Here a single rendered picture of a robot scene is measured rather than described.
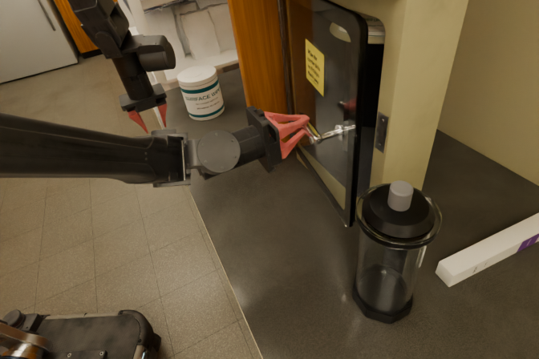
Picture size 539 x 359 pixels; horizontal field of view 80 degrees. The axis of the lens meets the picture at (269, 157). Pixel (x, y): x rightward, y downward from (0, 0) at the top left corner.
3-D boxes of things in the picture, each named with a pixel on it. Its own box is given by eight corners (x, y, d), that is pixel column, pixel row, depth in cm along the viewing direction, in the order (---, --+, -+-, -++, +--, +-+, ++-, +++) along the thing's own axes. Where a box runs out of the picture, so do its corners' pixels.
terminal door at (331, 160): (295, 146, 86) (281, -22, 61) (352, 231, 63) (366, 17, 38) (293, 147, 86) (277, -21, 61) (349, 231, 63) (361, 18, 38)
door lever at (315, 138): (320, 115, 60) (319, 103, 59) (344, 142, 53) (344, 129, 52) (293, 123, 60) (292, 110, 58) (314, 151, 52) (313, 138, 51)
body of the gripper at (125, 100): (168, 99, 76) (157, 70, 71) (123, 114, 73) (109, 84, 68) (163, 89, 80) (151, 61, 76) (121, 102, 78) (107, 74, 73)
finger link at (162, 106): (176, 129, 80) (164, 95, 75) (147, 139, 79) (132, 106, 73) (171, 117, 85) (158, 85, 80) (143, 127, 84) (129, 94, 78)
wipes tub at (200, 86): (217, 98, 123) (208, 61, 114) (230, 113, 114) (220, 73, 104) (184, 109, 120) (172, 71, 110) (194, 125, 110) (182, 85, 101)
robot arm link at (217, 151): (151, 133, 51) (153, 187, 51) (143, 118, 40) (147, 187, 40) (225, 131, 55) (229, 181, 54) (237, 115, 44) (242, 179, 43)
